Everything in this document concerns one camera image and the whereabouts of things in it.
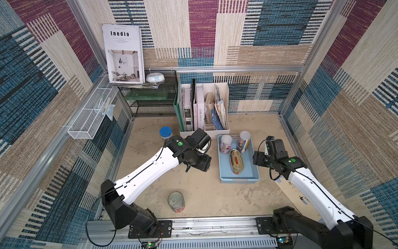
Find pink can white lid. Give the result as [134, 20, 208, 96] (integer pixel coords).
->
[220, 134, 233, 155]

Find colourful can with spoon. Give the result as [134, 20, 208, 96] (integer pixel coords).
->
[237, 131, 251, 153]

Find oval gold fish tin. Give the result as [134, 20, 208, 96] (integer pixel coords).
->
[230, 149, 244, 174]

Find light blue plastic basket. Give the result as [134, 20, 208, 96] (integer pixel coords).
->
[218, 135, 260, 184]

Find silver round pull-tab can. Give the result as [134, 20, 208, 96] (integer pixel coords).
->
[168, 192, 185, 213]

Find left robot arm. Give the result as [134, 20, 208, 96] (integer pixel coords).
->
[97, 129, 211, 238]

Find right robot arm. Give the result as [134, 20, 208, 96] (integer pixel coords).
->
[253, 136, 376, 249]

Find pink book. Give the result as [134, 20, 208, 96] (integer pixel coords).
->
[193, 86, 205, 130]

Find blue-lid cylindrical canister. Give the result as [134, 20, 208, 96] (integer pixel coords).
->
[159, 126, 173, 140]

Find white file organizer box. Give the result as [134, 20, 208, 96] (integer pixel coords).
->
[174, 80, 230, 139]

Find green folder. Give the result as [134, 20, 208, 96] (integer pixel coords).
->
[173, 90, 185, 132]

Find beige booklet blue edge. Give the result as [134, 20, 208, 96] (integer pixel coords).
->
[274, 176, 323, 222]

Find white round device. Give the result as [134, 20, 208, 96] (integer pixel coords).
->
[146, 72, 165, 84]

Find Inedia magazine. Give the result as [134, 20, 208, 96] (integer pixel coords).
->
[102, 24, 145, 85]

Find black wire shelf rack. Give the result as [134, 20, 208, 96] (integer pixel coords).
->
[118, 70, 178, 117]

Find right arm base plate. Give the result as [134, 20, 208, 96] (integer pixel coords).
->
[255, 216, 298, 238]

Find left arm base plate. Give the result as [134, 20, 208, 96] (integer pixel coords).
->
[127, 220, 173, 239]

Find white wire basket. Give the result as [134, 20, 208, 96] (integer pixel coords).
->
[67, 87, 118, 140]

